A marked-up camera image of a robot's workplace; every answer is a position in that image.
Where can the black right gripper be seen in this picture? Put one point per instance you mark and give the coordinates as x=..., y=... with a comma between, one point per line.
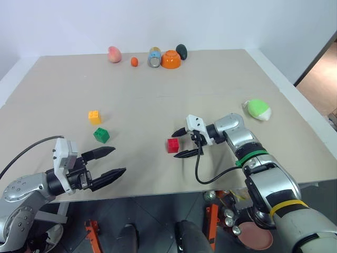
x=198, y=141

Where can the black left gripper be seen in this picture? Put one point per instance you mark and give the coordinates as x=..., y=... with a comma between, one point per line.
x=79, y=175

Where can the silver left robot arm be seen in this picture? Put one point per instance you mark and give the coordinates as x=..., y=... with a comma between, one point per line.
x=18, y=192

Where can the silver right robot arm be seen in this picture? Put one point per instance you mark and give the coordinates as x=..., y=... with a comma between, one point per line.
x=276, y=182

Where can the red toy brick cube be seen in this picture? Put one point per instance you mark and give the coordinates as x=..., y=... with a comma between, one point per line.
x=173, y=145

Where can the green toy brick cube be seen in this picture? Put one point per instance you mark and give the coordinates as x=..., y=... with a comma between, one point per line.
x=101, y=135

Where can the yellow toy brick cube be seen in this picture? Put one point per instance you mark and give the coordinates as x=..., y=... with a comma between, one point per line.
x=94, y=117

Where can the silver can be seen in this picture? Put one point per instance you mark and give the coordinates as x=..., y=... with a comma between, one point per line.
x=229, y=214
x=210, y=195
x=236, y=230

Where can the orange metal stand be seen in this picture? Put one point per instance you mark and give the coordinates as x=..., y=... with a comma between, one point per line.
x=212, y=224
x=92, y=235

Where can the dark rounded shape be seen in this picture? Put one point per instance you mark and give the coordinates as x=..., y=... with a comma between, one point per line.
x=129, y=238
x=190, y=237

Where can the orange bowl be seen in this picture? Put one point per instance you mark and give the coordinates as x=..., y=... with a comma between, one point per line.
x=170, y=60

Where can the blue printed tin can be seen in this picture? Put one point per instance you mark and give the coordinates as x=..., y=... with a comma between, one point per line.
x=154, y=58

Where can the dark green toy avocado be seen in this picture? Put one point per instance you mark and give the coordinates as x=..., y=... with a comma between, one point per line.
x=182, y=51

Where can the small orange toy fruit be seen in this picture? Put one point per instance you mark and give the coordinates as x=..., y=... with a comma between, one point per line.
x=134, y=62

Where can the pink toy peach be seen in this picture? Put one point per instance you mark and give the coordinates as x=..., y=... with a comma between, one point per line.
x=115, y=54

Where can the pink plate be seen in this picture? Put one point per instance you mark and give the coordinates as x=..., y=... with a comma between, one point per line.
x=254, y=235

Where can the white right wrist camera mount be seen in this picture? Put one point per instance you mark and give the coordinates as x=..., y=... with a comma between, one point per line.
x=196, y=122

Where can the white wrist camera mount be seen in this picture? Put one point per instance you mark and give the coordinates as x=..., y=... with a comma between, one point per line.
x=196, y=122
x=61, y=155

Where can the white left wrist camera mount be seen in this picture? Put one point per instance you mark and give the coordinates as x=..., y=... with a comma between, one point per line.
x=61, y=155

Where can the grey table leg bracket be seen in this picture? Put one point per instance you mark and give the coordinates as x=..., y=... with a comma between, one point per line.
x=51, y=213

